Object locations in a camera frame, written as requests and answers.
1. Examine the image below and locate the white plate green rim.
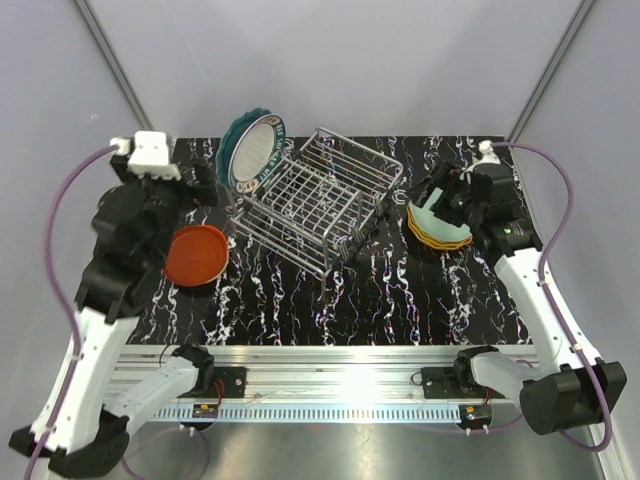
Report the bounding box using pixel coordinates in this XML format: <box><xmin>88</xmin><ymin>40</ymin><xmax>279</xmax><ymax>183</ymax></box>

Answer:
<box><xmin>228</xmin><ymin>113</ymin><xmax>286</xmax><ymax>194</ymax></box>

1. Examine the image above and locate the right small circuit board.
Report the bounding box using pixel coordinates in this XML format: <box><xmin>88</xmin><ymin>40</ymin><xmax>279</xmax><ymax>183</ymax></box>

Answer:
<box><xmin>464</xmin><ymin>404</ymin><xmax>493</xmax><ymax>424</ymax></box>

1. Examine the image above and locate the light green flower plate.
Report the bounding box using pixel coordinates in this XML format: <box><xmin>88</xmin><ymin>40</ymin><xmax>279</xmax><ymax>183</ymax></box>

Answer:
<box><xmin>409</xmin><ymin>206</ymin><xmax>471</xmax><ymax>241</ymax></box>

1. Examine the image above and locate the left small circuit board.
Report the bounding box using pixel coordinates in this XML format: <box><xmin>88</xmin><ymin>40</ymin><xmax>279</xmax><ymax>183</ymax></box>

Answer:
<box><xmin>192</xmin><ymin>404</ymin><xmax>219</xmax><ymax>418</ymax></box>

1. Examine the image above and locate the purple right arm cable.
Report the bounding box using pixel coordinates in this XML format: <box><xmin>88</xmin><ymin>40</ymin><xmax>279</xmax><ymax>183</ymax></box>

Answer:
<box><xmin>492</xmin><ymin>139</ymin><xmax>614</xmax><ymax>454</ymax></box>

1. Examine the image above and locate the aluminium frame rail left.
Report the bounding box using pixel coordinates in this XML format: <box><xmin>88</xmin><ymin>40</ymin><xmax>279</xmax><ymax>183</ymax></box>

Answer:
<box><xmin>70</xmin><ymin>0</ymin><xmax>156</xmax><ymax>130</ymax></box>

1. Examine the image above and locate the teal scalloped plate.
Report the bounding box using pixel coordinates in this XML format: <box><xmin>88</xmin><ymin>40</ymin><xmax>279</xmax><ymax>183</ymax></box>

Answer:
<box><xmin>215</xmin><ymin>108</ymin><xmax>271</xmax><ymax>187</ymax></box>

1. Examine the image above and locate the aluminium frame post right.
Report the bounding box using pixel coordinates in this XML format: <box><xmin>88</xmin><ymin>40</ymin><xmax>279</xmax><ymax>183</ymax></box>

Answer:
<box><xmin>505</xmin><ymin>0</ymin><xmax>601</xmax><ymax>149</ymax></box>

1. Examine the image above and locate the small circuit board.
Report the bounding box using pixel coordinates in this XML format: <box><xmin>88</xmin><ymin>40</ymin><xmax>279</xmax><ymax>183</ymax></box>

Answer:
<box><xmin>464</xmin><ymin>404</ymin><xmax>493</xmax><ymax>424</ymax></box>
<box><xmin>192</xmin><ymin>404</ymin><xmax>219</xmax><ymax>418</ymax></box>

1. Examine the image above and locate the silver wire dish rack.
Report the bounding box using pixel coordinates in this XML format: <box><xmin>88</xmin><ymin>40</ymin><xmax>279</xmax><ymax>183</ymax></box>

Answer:
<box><xmin>226</xmin><ymin>127</ymin><xmax>404</xmax><ymax>283</ymax></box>

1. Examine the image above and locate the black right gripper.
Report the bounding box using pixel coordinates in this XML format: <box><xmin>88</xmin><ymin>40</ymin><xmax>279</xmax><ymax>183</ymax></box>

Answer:
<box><xmin>405</xmin><ymin>160</ymin><xmax>484</xmax><ymax>228</ymax></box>

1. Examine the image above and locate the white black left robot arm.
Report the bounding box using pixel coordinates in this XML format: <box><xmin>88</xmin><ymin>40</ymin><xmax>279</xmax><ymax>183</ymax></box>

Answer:
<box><xmin>9</xmin><ymin>158</ymin><xmax>215</xmax><ymax>479</ymax></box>

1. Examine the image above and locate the aluminium front mounting rail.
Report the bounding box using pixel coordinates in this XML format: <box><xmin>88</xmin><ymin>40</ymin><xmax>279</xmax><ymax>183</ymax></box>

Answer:
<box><xmin>98</xmin><ymin>345</ymin><xmax>508</xmax><ymax>429</ymax></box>

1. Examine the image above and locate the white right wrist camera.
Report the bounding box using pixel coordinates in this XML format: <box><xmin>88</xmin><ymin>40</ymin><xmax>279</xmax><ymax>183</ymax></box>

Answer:
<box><xmin>459</xmin><ymin>140</ymin><xmax>501</xmax><ymax>181</ymax></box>

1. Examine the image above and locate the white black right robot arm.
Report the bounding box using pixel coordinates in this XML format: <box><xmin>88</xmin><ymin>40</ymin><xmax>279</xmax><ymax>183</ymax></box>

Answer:
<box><xmin>408</xmin><ymin>161</ymin><xmax>627</xmax><ymax>435</ymax></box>

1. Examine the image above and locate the orange round plastic plate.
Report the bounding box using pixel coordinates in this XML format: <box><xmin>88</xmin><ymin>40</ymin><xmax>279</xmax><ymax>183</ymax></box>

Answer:
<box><xmin>163</xmin><ymin>224</ymin><xmax>229</xmax><ymax>287</ymax></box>

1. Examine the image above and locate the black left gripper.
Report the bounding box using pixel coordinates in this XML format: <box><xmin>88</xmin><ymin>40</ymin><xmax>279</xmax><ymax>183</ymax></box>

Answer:
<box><xmin>112</xmin><ymin>154</ymin><xmax>217</xmax><ymax>264</ymax></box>

